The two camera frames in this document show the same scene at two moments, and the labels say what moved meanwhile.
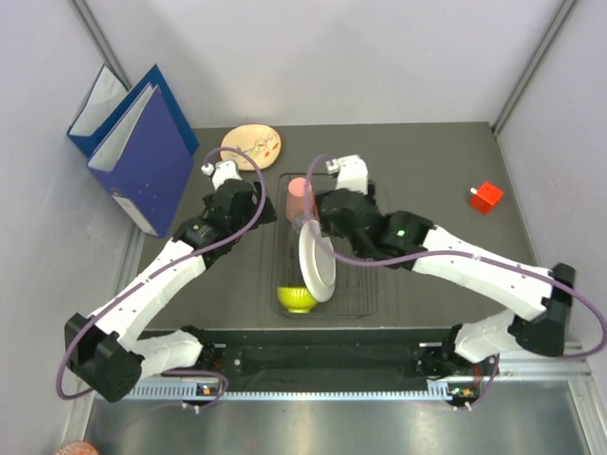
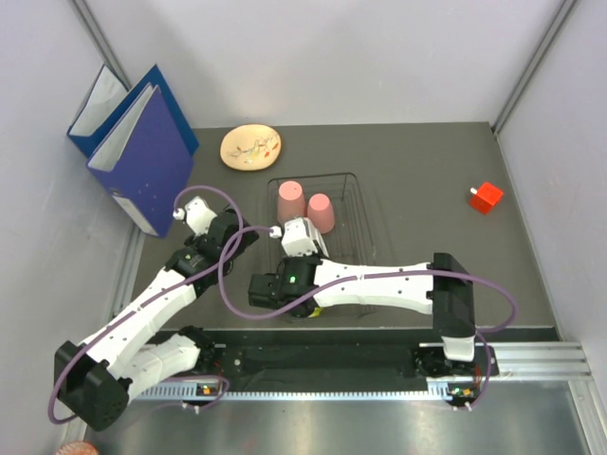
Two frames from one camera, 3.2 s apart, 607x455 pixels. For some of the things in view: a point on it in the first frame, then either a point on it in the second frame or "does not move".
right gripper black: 323,221 → 310,255
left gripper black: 267,215 → 249,237
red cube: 487,196 does not move
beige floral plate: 261,143 does not move
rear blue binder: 107,101 does not move
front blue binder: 144,161 does not move
